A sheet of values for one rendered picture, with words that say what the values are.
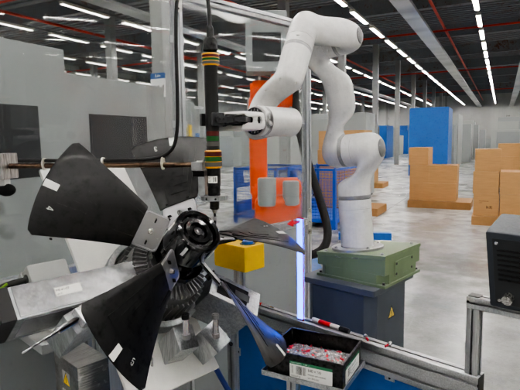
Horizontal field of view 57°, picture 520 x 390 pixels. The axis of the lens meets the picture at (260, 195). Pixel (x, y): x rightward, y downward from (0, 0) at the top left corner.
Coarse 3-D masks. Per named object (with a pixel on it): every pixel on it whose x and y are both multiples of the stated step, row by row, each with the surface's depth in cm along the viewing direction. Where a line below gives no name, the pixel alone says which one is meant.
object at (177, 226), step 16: (176, 224) 111; (192, 224) 115; (208, 224) 118; (176, 240) 110; (192, 240) 111; (208, 240) 114; (160, 256) 116; (176, 256) 112; (192, 256) 111; (192, 272) 119
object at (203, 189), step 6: (192, 162) 122; (198, 162) 121; (204, 162) 123; (192, 168) 122; (198, 168) 122; (204, 168) 123; (198, 174) 121; (204, 174) 122; (198, 180) 122; (204, 180) 122; (198, 186) 122; (204, 186) 122; (198, 192) 122; (204, 192) 122; (204, 198) 121; (210, 198) 120; (216, 198) 120; (222, 198) 121
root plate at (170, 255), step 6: (168, 252) 109; (168, 258) 109; (174, 258) 112; (162, 264) 106; (168, 264) 109; (174, 264) 112; (168, 270) 109; (168, 276) 109; (174, 276) 112; (168, 282) 110; (174, 282) 113
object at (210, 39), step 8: (208, 32) 118; (208, 40) 117; (216, 40) 118; (208, 48) 117; (216, 48) 118; (208, 176) 121; (216, 176) 121; (208, 184) 122; (216, 184) 121; (208, 192) 122; (216, 192) 122; (216, 208) 122
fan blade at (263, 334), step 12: (228, 288) 112; (240, 300) 114; (240, 312) 107; (252, 324) 108; (264, 324) 119; (264, 336) 109; (276, 336) 119; (264, 348) 105; (276, 348) 111; (264, 360) 102; (276, 360) 106
